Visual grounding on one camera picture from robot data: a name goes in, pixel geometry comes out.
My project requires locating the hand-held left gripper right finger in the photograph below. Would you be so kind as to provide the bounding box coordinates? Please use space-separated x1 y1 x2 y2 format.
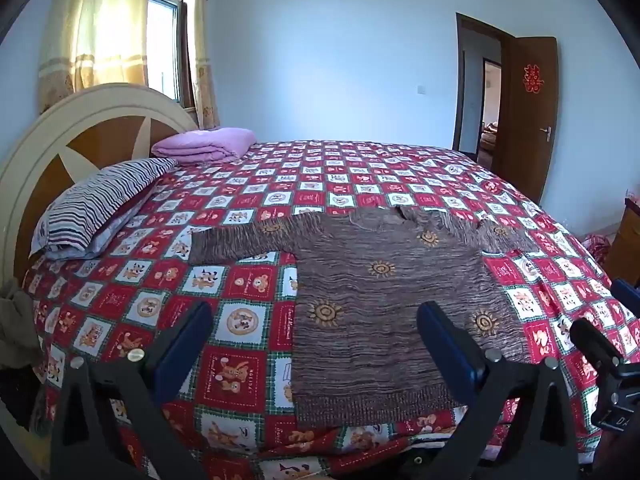
416 301 593 480

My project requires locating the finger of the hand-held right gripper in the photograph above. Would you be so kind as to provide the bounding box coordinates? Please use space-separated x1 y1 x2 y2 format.
570 317 626 377
611 277 640 319

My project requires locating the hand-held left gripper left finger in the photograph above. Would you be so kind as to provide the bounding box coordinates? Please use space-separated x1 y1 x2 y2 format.
50 301 213 480

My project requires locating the brown knitted sweater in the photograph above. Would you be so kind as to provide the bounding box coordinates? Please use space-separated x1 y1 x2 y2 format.
189 206 541 430

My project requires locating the wooden cabinet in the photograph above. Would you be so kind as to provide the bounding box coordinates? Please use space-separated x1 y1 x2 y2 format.
607 197 640 286

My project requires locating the red bag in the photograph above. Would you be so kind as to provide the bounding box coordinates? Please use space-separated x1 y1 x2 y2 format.
582 234 613 266

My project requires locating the red checkered printed bedsheet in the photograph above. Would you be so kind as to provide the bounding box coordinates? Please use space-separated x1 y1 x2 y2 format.
22 139 640 480

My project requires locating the striped pillow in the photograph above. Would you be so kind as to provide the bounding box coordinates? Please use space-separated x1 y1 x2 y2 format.
30 156 180 261

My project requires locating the olive cloth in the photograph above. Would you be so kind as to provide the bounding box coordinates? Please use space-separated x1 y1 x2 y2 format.
0 280 46 368

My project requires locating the brown wooden door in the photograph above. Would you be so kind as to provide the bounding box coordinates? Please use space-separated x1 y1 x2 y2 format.
497 36 559 204

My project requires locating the folded pink blanket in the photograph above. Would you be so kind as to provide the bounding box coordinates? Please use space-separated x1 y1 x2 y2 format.
151 127 257 165

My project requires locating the brown furniture in next room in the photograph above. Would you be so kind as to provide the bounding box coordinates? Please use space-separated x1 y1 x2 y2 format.
480 122 499 161

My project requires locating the red paper door decoration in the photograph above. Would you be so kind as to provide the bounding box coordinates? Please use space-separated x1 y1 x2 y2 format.
523 63 545 92

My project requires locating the cream and brown headboard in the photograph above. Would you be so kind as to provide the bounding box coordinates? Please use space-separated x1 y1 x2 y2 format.
0 82 201 466

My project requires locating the narrow yellow curtain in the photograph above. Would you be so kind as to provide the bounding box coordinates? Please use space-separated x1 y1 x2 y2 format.
182 0 221 131

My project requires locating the window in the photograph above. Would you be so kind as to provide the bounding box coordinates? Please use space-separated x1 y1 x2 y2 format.
146 0 196 109

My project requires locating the wide yellow curtain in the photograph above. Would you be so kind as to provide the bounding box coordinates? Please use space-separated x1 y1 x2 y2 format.
37 0 151 113

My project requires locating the dark door frame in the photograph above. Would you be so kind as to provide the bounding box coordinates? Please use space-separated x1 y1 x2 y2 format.
452 12 516 171

